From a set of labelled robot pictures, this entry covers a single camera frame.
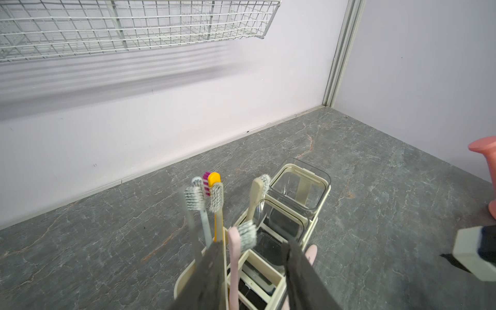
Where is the grey-green toothbrush vertical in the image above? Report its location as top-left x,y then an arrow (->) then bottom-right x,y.
179,186 -> 203,266

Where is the yellow toothbrush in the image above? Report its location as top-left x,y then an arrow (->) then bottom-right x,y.
207,172 -> 224,242

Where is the cream toothbrush holder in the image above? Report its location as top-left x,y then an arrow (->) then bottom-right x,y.
174,158 -> 331,309

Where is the pink watering can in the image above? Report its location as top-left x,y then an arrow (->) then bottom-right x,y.
468,135 -> 496,220

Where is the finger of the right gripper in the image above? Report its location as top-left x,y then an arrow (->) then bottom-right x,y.
440,253 -> 470,273

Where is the white wire wall basket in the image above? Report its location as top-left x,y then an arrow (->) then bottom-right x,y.
1,1 -> 281,63

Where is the light blue toothbrush vertical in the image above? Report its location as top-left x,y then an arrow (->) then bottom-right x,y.
192,176 -> 213,248

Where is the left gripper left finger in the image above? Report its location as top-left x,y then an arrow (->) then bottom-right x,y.
169,242 -> 224,309

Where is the pink toothbrush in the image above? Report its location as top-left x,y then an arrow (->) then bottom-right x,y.
227,220 -> 257,309
281,244 -> 318,310

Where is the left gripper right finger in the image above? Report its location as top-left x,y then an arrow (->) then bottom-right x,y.
282,240 -> 341,309

